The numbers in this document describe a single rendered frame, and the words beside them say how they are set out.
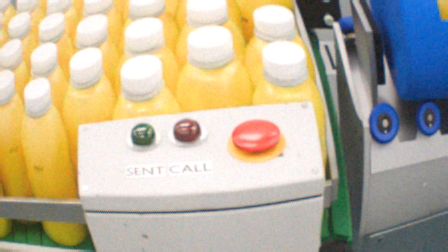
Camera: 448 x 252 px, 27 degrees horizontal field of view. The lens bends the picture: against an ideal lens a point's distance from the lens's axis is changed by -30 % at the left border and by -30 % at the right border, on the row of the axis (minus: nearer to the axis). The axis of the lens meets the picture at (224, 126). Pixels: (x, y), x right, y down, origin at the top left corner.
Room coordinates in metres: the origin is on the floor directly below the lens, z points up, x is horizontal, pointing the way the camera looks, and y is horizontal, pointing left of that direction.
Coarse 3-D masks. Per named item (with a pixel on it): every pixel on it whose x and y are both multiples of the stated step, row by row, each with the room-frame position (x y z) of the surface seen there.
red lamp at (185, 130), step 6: (180, 120) 0.79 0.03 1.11; (186, 120) 0.79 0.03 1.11; (192, 120) 0.79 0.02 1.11; (174, 126) 0.79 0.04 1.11; (180, 126) 0.79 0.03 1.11; (186, 126) 0.79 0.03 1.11; (192, 126) 0.78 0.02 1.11; (198, 126) 0.79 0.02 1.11; (174, 132) 0.78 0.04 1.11; (180, 132) 0.78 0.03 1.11; (186, 132) 0.78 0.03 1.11; (192, 132) 0.78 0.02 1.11; (198, 132) 0.78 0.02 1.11; (174, 138) 0.78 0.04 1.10; (180, 138) 0.78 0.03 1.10; (186, 138) 0.78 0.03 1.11; (192, 138) 0.78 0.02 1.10
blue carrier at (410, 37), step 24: (384, 0) 1.03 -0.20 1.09; (408, 0) 0.93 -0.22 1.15; (432, 0) 0.94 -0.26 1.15; (384, 24) 1.06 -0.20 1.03; (408, 24) 0.92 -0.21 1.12; (432, 24) 0.93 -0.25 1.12; (384, 48) 1.09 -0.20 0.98; (408, 48) 0.92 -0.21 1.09; (432, 48) 0.92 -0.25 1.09; (408, 72) 0.93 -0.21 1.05; (432, 72) 0.93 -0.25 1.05; (408, 96) 0.95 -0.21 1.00; (432, 96) 0.96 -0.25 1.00
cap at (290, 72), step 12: (264, 48) 0.90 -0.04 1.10; (276, 48) 0.90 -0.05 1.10; (288, 48) 0.90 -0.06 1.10; (300, 48) 0.90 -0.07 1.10; (264, 60) 0.89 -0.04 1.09; (276, 60) 0.88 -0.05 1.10; (288, 60) 0.88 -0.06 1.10; (300, 60) 0.88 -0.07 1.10; (276, 72) 0.88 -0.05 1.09; (288, 72) 0.88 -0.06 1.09; (300, 72) 0.88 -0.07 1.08
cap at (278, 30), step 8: (264, 8) 0.98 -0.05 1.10; (272, 8) 0.98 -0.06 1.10; (280, 8) 0.98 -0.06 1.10; (256, 16) 0.96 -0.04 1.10; (264, 16) 0.96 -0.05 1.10; (272, 16) 0.96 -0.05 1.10; (280, 16) 0.96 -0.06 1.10; (288, 16) 0.96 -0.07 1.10; (256, 24) 0.96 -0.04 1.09; (264, 24) 0.95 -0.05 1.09; (272, 24) 0.95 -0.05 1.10; (280, 24) 0.95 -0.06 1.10; (288, 24) 0.95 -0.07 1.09; (264, 32) 0.95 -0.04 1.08; (272, 32) 0.95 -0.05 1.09; (280, 32) 0.95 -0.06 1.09; (288, 32) 0.95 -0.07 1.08
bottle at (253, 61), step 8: (256, 32) 0.97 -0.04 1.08; (296, 32) 0.96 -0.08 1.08; (256, 40) 0.96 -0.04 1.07; (264, 40) 0.95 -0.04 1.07; (272, 40) 0.95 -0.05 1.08; (280, 40) 0.95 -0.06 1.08; (288, 40) 0.95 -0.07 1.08; (296, 40) 0.96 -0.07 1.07; (248, 48) 0.97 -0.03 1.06; (256, 48) 0.96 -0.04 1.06; (304, 48) 0.96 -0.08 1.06; (248, 56) 0.96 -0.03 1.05; (256, 56) 0.95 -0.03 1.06; (248, 64) 0.96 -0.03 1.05; (256, 64) 0.95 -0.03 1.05; (312, 64) 0.96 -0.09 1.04; (248, 72) 0.95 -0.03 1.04; (256, 72) 0.95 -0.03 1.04; (312, 72) 0.95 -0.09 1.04; (256, 80) 0.95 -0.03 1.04
